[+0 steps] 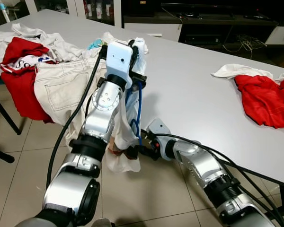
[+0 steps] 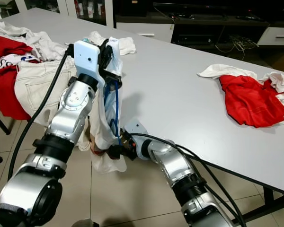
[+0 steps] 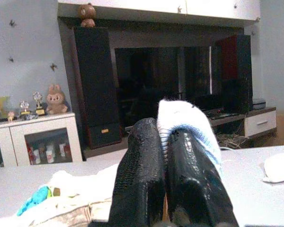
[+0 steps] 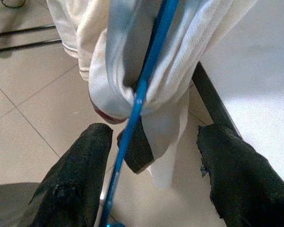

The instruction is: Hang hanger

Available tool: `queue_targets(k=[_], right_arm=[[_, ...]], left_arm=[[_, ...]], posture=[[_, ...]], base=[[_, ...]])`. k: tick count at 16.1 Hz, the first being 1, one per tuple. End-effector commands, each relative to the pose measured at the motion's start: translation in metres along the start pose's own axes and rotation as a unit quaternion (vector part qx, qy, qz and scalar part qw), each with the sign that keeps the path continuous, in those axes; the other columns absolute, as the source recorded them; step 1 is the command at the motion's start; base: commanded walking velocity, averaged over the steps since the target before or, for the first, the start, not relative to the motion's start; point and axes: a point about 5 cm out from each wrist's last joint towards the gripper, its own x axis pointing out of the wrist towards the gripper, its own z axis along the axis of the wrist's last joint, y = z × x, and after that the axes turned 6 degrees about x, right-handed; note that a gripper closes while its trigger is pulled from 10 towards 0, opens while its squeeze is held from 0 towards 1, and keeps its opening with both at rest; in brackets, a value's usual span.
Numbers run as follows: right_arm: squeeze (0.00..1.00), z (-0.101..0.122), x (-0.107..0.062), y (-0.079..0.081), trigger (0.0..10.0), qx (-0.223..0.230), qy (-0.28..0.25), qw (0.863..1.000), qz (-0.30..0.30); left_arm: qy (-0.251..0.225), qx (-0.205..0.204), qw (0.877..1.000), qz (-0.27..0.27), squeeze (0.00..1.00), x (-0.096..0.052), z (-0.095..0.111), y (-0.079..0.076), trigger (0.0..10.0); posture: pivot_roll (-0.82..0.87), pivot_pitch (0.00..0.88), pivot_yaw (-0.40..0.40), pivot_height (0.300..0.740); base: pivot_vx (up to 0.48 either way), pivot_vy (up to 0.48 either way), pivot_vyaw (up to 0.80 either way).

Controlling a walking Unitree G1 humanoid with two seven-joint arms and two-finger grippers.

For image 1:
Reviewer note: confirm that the white rumpled clothes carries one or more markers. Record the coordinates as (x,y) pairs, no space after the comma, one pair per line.
(61,47)

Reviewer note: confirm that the red jersey white print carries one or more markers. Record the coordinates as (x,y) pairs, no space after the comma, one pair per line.
(23,90)

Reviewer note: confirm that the white crumpled garment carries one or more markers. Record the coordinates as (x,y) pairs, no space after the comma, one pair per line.
(232,70)

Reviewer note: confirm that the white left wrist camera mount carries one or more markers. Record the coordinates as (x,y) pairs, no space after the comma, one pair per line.
(118,59)

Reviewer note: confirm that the teal cloth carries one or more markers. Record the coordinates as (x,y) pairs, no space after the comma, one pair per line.
(94,45)

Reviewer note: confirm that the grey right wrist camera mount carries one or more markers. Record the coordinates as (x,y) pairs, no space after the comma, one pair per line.
(158,128)

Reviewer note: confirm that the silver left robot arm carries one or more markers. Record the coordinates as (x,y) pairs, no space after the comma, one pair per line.
(102,113)

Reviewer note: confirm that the blue plastic hanger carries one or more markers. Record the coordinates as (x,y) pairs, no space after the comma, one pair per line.
(140,109)

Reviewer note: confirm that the beige jeans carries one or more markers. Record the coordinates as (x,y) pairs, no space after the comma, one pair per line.
(61,85)

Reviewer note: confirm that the white spray bottle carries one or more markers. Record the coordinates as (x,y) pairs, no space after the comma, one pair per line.
(5,12)

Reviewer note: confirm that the white TV cabinet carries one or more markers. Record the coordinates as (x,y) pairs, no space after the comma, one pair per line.
(151,29)

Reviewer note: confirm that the white shirt tan sleeves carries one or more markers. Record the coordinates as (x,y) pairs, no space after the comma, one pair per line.
(124,163)

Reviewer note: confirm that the white t-shirt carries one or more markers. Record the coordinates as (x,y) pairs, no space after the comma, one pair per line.
(143,46)

